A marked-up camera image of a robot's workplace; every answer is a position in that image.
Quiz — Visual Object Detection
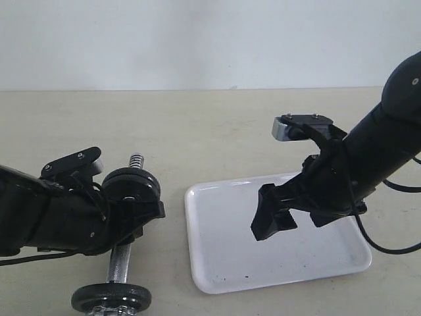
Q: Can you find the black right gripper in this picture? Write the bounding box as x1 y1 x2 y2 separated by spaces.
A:
251 155 367 241

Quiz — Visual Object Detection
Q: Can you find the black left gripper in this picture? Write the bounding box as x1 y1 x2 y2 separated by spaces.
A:
42 177 164 255

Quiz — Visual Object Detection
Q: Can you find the chrome threaded dumbbell bar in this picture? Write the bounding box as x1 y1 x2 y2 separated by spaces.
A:
88 153 145 316

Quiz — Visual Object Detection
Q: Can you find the black weight plate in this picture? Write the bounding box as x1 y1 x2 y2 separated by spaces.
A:
102 175 161 207
103 167 157 182

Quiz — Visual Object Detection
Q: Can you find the black weight plate end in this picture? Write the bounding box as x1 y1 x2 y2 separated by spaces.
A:
71 282 152 313

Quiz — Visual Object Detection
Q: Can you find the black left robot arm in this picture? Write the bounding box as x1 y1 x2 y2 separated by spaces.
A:
1 167 165 257

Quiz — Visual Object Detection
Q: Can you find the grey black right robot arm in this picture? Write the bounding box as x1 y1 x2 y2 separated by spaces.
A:
251 54 420 241

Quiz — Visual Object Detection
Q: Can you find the white plastic tray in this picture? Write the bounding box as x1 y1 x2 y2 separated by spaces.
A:
184 171 373 295

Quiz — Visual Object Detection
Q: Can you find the chrome spinlock collar nut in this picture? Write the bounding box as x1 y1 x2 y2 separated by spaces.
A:
86 305 137 316

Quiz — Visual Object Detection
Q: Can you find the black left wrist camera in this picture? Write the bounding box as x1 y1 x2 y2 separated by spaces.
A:
40 146 103 186

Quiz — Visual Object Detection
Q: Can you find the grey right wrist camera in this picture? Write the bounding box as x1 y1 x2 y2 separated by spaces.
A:
272 114 347 148

